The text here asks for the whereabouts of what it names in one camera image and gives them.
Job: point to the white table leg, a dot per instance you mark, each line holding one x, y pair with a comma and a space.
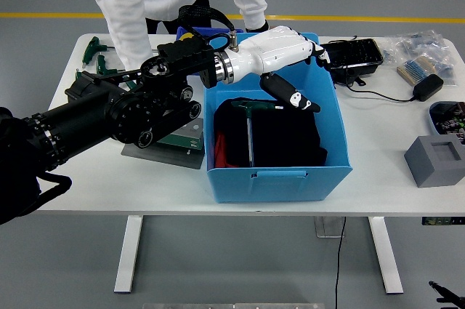
127, 251
387, 254

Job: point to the table control panel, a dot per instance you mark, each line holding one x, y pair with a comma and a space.
443, 221

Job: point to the red cloth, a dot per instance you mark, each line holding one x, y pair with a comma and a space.
221, 152

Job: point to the large blue folding box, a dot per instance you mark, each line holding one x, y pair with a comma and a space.
276, 189

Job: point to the black plastic tray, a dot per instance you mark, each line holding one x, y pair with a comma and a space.
352, 54

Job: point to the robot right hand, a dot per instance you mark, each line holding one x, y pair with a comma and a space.
452, 296

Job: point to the grey table foot plate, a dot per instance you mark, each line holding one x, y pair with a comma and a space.
327, 229

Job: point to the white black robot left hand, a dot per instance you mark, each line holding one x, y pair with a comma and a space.
272, 49

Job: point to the black power adapter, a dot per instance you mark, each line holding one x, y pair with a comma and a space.
428, 87

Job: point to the grey block with recess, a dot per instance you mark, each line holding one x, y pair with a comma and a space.
436, 174

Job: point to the resistor strip bundle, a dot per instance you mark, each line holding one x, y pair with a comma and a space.
414, 69

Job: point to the clear plastic parts bag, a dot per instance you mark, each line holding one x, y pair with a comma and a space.
417, 43

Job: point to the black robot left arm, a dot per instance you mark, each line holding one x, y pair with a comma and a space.
91, 112

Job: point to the grey-blue tray of parts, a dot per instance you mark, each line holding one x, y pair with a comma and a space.
447, 112

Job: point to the yellow ball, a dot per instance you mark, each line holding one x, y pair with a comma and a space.
188, 35

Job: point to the green metal hex key stand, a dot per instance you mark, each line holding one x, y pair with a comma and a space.
181, 140

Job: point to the small dark blue bin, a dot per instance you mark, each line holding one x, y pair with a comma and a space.
238, 30

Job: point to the black cloth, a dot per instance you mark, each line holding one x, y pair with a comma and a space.
290, 141

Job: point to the person's right forearm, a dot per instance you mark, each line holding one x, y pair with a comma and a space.
127, 32

